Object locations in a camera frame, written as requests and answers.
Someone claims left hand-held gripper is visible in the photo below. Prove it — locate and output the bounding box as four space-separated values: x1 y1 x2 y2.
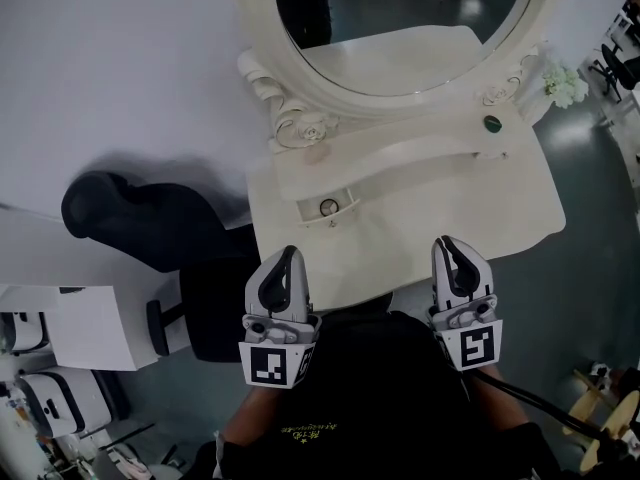
237 245 324 392

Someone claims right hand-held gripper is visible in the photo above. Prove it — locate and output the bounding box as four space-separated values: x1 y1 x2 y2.
425 235 504 372

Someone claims white vanity dressing table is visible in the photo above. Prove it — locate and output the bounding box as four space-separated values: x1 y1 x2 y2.
232 0 569 315

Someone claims person's left forearm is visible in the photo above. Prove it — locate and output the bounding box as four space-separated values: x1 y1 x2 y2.
221 383 284 448

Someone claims person's right forearm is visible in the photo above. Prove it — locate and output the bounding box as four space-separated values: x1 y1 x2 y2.
464 367 532 432

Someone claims black office chair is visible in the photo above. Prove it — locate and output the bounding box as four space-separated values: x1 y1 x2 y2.
59 170 262 365

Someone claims person's black shirt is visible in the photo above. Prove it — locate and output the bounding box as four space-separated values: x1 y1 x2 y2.
192 295 561 480

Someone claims white desk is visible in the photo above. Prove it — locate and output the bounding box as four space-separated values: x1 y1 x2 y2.
0 283 162 373

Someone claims wooden stool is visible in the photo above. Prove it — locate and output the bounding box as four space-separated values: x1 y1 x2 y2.
561 367 640 475

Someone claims grey chair with black legs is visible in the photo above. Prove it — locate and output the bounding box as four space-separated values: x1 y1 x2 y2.
92 421 182 480

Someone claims white vase with flowers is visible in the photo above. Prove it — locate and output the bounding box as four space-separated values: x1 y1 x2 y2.
519 56 589 125

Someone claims white background table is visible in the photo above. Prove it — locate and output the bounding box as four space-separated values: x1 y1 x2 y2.
597 85 640 137

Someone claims white black-trimmed device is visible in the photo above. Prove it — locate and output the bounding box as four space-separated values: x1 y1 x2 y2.
16 366 115 439
0 310 52 355

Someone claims white framed oval mirror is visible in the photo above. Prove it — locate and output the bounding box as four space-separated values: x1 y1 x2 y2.
233 0 557 155

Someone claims black mesh background chair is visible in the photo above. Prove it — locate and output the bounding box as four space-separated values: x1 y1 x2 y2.
586 42 640 103

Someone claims thick black gripper cable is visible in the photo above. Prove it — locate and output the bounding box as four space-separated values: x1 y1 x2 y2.
469 367 640 462

